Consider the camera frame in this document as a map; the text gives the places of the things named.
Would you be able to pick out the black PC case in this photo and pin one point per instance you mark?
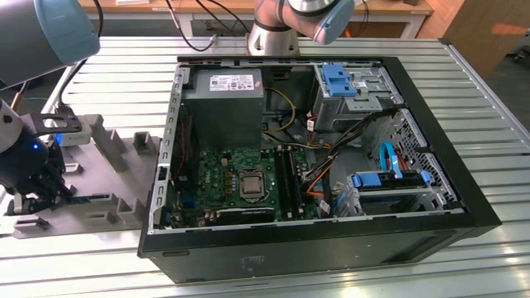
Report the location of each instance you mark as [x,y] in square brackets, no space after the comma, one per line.
[290,251]

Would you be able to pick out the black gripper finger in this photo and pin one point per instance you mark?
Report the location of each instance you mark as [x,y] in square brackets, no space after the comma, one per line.
[61,174]
[33,205]

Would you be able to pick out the silver CPU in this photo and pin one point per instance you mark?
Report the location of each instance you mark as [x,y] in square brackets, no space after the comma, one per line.
[253,185]

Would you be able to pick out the metal drive cage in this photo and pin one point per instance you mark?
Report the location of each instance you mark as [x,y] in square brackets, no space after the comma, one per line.
[365,102]

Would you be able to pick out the wooden desk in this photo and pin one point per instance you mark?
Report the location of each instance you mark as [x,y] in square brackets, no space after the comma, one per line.
[125,9]

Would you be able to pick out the wooden cabinet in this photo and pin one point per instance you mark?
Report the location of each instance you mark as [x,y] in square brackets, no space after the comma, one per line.
[489,31]

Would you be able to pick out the light blue drive carrier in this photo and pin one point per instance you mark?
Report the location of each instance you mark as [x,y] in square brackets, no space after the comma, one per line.
[337,80]

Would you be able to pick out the black camera bracket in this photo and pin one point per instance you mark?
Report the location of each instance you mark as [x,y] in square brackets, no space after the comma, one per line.
[38,119]

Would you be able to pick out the grey parts rack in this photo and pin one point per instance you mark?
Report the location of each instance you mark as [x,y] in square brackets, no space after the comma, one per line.
[104,174]

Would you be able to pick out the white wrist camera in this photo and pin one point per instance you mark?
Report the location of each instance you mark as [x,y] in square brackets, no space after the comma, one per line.
[77,136]

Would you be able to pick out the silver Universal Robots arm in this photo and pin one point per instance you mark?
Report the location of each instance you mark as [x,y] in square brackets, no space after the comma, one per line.
[42,37]

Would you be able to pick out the blue carrier with disk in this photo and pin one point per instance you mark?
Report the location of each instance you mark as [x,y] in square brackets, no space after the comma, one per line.
[367,180]

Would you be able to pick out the black RAM slot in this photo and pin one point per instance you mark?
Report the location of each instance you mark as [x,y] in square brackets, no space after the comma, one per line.
[281,183]

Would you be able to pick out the grey power supply unit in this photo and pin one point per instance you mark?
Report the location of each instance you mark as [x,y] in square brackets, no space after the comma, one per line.
[224,118]

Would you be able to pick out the blue port block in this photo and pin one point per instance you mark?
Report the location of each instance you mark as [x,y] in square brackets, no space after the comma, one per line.
[189,201]

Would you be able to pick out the green motherboard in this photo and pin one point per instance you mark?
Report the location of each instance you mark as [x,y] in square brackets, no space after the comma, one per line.
[216,174]

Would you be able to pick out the black graphics card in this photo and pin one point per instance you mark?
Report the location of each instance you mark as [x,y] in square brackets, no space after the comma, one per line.
[245,215]

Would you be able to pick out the metal disk bay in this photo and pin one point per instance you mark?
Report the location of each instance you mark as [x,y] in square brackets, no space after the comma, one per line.
[415,193]

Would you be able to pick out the white board connector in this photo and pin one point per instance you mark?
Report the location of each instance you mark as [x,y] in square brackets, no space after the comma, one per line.
[306,176]

